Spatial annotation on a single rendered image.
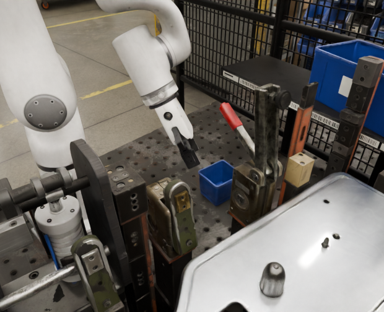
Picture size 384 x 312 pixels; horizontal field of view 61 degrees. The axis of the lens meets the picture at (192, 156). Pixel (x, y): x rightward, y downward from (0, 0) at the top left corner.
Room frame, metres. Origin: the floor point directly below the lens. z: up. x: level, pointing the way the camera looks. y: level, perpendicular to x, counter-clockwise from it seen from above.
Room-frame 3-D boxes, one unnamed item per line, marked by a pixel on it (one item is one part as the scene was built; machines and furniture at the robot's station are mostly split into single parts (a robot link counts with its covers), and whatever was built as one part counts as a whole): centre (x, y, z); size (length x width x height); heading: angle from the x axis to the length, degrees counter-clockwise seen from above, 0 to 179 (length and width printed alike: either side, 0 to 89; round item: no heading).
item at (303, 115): (0.53, -0.20, 0.95); 0.03 x 0.01 x 0.50; 126
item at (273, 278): (0.27, -0.11, 1.02); 0.03 x 0.03 x 0.07
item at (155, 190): (0.40, 0.04, 0.88); 0.11 x 0.09 x 0.37; 36
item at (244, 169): (0.48, -0.12, 0.88); 0.07 x 0.06 x 0.35; 36
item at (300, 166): (0.49, -0.20, 0.88); 0.04 x 0.04 x 0.36; 36
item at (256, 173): (0.44, -0.11, 1.06); 0.03 x 0.01 x 0.03; 36
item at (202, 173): (0.80, -0.09, 0.74); 0.11 x 0.10 x 0.09; 126
